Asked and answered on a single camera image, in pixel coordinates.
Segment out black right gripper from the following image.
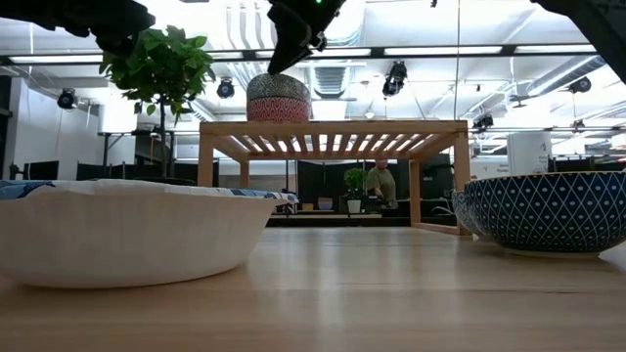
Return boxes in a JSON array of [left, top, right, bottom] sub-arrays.
[[266, 0, 347, 76]]

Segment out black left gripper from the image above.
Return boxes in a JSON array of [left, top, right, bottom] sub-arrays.
[[72, 0, 157, 59]]

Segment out grey patterned ceramic bowl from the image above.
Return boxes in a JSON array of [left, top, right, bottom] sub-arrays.
[[246, 72, 313, 104]]

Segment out pink patterned ceramic bowl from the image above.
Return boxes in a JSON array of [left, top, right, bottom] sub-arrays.
[[246, 96, 313, 123]]

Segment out blue rimmed white paper bowl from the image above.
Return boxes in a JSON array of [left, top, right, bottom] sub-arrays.
[[0, 178, 300, 289]]

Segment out yellow and blue ceramic bowl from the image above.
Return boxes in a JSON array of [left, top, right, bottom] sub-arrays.
[[463, 169, 626, 259]]

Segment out slatted wooden shelf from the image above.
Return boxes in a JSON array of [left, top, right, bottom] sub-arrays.
[[198, 119, 471, 237]]

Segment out silver ceiling air vent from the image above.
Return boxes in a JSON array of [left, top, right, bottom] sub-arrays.
[[307, 61, 366, 102]]

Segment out green plant in black pot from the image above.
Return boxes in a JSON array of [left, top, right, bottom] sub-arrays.
[[97, 23, 217, 187]]

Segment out black ceiling spotlight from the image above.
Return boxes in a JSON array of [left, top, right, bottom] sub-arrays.
[[566, 75, 594, 95], [471, 112, 495, 131], [216, 77, 237, 101], [380, 60, 410, 98], [56, 87, 79, 111]]

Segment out black computer monitor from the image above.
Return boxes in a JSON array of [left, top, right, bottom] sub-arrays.
[[9, 159, 61, 182]]

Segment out person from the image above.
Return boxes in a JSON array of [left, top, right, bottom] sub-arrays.
[[365, 158, 400, 211]]

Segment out small plant in white pot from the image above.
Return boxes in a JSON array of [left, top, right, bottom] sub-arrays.
[[341, 167, 369, 215]]

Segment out dark low bench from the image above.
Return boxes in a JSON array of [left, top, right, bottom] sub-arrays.
[[266, 208, 415, 229]]

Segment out white sign board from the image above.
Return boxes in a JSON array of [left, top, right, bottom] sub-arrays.
[[506, 131, 554, 176]]

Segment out black ceiling light rail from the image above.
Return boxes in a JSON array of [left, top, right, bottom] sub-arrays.
[[0, 43, 601, 67]]

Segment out thin hanging cable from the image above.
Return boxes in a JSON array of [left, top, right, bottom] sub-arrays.
[[456, 0, 462, 122]]

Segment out silver ceiling air duct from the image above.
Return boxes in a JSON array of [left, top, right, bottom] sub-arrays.
[[525, 53, 607, 99]]

